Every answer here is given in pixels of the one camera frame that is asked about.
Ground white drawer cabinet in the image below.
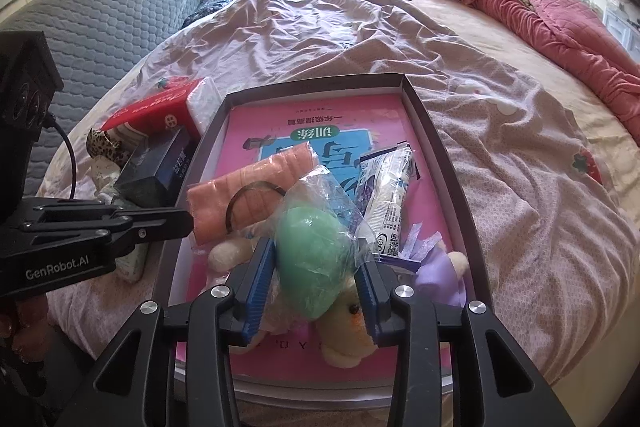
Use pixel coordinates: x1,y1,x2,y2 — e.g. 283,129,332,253
602,0,640,48

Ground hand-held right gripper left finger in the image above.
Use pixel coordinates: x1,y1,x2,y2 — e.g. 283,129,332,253
52,237,278,427

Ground black hair band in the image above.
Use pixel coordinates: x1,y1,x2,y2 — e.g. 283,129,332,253
225,183,289,234

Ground purple plush toy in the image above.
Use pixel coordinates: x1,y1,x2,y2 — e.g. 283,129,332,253
414,249,471,306

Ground peach towel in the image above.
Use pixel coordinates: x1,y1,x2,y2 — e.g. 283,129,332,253
187,143,321,245

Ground person's left hand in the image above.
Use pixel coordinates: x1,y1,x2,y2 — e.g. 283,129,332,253
0,294,49,358

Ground pink quilt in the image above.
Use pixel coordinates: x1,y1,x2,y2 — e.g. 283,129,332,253
416,0,640,132

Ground leopard print cloth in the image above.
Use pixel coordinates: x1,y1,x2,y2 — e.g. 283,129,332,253
86,129,127,168

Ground grey quilted headboard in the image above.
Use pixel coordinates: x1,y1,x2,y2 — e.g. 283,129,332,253
0,0,206,188

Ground clear plastic bag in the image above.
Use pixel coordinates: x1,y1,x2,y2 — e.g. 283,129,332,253
270,167,446,280

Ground dark cardboard box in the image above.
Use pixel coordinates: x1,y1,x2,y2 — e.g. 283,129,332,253
115,127,202,208

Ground cream teddy bear plush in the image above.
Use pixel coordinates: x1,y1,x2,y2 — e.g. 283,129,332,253
207,237,261,275

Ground navy floral cloth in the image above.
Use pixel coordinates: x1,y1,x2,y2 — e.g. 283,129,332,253
182,0,234,28

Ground lilac printed duvet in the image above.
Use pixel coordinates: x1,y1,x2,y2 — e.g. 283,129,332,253
47,0,640,408

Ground pink book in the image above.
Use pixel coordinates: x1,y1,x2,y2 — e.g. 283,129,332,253
172,94,457,384

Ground dark shallow box tray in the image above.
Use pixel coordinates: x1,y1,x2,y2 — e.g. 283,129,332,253
152,73,493,408

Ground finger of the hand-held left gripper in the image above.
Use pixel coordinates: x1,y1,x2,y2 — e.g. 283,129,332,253
37,202,196,240
22,229,147,260

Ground black cable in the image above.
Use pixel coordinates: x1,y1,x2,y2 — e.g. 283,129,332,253
44,114,78,198

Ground cream bed sheet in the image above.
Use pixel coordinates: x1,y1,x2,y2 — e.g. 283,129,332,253
405,0,640,192

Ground white plastic packet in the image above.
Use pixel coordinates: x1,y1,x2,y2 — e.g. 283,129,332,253
357,142,417,262

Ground red tissue pack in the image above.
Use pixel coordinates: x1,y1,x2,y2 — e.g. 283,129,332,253
100,77,224,142

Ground grey floral cloth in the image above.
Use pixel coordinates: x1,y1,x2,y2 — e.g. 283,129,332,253
92,157,129,208

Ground yellow plush toy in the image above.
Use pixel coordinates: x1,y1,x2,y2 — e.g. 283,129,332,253
317,289,379,369

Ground green plush ball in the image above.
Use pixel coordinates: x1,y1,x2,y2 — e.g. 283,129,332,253
275,204,357,320

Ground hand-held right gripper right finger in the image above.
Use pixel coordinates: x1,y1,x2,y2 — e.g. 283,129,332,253
354,259,576,427

